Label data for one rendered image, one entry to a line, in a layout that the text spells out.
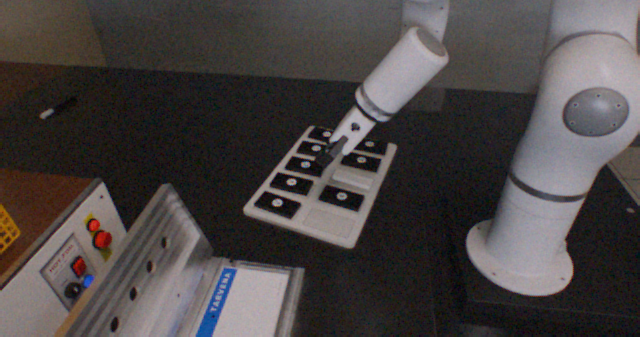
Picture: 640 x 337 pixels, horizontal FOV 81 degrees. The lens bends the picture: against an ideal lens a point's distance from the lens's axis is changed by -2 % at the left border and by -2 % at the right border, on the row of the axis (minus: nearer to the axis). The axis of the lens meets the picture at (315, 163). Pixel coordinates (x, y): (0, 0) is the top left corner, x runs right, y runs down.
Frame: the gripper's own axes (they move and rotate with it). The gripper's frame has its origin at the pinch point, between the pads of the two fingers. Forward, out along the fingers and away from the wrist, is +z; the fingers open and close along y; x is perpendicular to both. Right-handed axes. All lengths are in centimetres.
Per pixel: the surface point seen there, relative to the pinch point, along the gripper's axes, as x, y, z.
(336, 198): -8.8, -0.8, 9.3
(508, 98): -41, 73, -9
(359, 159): -9.1, 15.6, 9.0
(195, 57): 103, 145, 136
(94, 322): 12, -50, 5
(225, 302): -1.4, -34.1, 13.9
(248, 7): 87, 156, 82
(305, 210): -4.7, -6.3, 13.2
